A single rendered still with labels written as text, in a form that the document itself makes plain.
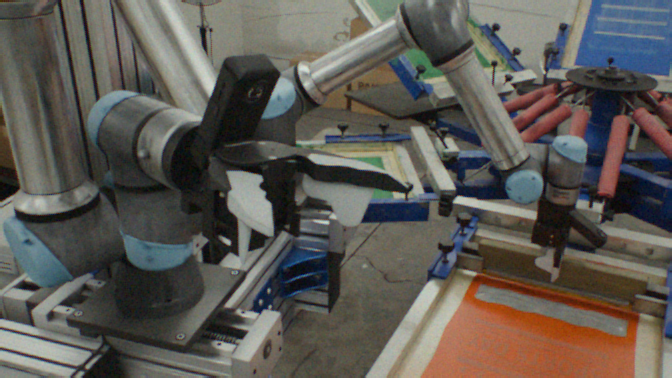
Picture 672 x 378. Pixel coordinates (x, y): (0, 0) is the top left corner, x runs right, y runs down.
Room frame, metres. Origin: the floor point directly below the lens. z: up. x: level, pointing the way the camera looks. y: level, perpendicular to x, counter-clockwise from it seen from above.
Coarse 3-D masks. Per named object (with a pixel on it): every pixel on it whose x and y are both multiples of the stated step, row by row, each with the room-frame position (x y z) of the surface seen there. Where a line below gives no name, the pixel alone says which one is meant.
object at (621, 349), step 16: (576, 304) 1.29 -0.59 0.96; (592, 304) 1.29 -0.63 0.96; (560, 320) 1.22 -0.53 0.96; (560, 336) 1.16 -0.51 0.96; (576, 336) 1.16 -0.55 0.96; (592, 336) 1.16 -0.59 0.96; (608, 336) 1.16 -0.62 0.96; (624, 336) 1.16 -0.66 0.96; (608, 352) 1.11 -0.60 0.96; (624, 352) 1.11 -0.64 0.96; (608, 368) 1.05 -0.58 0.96; (624, 368) 1.05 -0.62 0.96
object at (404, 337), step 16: (496, 240) 1.55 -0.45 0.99; (512, 240) 1.54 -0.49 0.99; (528, 240) 1.54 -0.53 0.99; (576, 256) 1.46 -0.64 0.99; (592, 256) 1.46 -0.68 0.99; (640, 272) 1.38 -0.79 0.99; (656, 272) 1.38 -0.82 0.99; (432, 288) 1.31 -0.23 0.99; (416, 304) 1.24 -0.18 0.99; (432, 304) 1.25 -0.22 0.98; (416, 320) 1.18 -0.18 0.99; (400, 336) 1.12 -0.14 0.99; (416, 336) 1.16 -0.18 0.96; (384, 352) 1.07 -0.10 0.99; (400, 352) 1.07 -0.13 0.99; (384, 368) 1.02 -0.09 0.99
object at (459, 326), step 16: (512, 288) 1.36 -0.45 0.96; (528, 288) 1.36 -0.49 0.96; (464, 304) 1.29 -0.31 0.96; (480, 304) 1.29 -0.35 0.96; (496, 304) 1.29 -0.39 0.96; (464, 320) 1.22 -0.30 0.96; (496, 320) 1.22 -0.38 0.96; (512, 320) 1.22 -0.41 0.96; (528, 320) 1.22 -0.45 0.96; (544, 320) 1.22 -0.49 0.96; (448, 336) 1.16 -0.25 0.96; (464, 336) 1.16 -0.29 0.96; (448, 352) 1.11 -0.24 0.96; (432, 368) 1.06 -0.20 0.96; (448, 368) 1.06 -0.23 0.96
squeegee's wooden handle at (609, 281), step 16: (480, 240) 1.43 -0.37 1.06; (480, 256) 1.41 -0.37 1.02; (496, 256) 1.39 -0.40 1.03; (512, 256) 1.37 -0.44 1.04; (528, 256) 1.36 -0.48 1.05; (512, 272) 1.37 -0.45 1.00; (528, 272) 1.35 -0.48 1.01; (544, 272) 1.34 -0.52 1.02; (560, 272) 1.32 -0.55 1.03; (576, 272) 1.30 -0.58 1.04; (592, 272) 1.29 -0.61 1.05; (608, 272) 1.27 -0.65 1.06; (624, 272) 1.27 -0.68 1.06; (576, 288) 1.30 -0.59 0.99; (592, 288) 1.28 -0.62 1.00; (608, 288) 1.27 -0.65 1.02; (624, 288) 1.25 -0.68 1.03; (640, 288) 1.24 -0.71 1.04
